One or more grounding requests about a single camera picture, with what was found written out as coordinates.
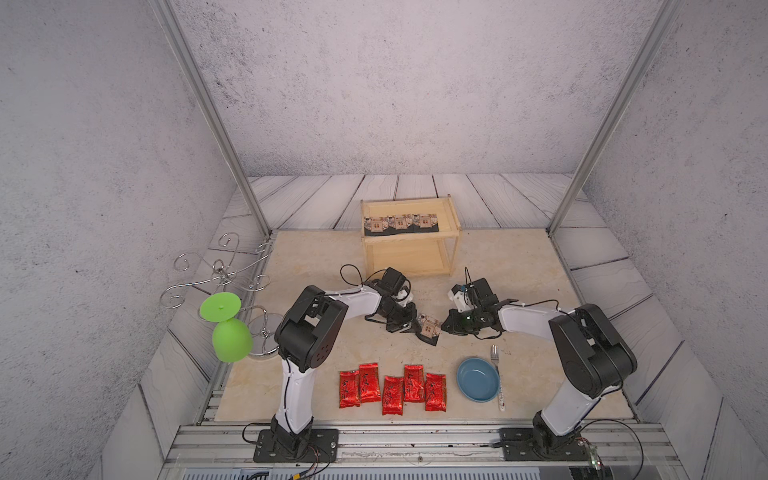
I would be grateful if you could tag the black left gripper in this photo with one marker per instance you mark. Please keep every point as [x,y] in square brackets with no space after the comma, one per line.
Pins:
[410,319]

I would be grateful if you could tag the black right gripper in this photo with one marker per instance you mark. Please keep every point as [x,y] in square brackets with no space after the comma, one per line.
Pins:
[453,326]

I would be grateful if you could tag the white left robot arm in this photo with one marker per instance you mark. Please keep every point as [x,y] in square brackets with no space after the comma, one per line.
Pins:
[307,335]

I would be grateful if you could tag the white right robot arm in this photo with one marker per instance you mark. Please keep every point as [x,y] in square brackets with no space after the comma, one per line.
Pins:
[595,358]

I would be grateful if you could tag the red tea bag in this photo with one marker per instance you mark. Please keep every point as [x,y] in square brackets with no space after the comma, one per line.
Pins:
[349,389]
[414,384]
[369,383]
[435,392]
[393,396]

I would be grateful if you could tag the light wooden two-tier shelf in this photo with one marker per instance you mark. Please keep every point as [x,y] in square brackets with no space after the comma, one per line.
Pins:
[413,254]

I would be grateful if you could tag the blue round plate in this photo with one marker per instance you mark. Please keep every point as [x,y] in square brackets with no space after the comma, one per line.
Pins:
[477,380]

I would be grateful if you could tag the green plastic goblet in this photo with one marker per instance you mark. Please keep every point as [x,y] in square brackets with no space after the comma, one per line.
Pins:
[231,337]

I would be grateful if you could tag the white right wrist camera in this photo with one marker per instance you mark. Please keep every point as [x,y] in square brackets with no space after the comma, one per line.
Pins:
[460,295]

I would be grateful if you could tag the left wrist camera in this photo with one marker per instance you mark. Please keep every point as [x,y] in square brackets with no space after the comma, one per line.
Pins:
[394,284]

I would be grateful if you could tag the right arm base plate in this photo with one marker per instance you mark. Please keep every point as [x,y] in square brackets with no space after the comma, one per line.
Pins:
[533,444]

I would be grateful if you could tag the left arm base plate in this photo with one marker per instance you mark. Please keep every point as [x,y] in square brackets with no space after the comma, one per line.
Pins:
[308,446]

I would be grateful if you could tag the silver wire cup rack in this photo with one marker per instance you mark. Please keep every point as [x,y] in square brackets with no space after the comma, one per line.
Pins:
[237,271]

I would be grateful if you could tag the left aluminium corner post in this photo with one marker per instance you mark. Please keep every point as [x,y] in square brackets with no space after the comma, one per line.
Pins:
[177,40]

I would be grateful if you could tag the aluminium corner post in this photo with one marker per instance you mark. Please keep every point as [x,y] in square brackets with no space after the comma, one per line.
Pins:
[640,65]
[177,40]

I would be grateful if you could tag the right aluminium corner post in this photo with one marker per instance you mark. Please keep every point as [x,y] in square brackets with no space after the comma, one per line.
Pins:
[640,65]

